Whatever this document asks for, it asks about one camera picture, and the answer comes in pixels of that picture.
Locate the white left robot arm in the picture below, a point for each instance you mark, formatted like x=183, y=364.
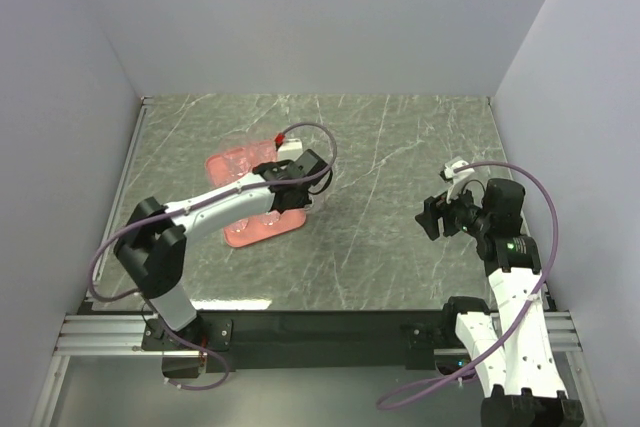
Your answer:
x=155, y=240

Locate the pink plastic tray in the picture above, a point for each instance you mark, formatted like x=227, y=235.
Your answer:
x=255, y=232

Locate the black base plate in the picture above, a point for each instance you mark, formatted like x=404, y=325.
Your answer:
x=266, y=339

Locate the aluminium mounting rail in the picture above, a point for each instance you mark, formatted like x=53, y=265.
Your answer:
x=112, y=335

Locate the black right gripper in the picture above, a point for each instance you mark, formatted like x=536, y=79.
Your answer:
x=436, y=207

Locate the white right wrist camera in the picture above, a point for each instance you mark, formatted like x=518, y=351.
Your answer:
x=456, y=173

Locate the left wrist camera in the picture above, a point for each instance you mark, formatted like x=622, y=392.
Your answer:
x=287, y=148

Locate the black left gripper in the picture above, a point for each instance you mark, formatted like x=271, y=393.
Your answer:
x=307, y=200

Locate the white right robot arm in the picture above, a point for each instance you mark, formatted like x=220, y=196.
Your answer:
x=514, y=361

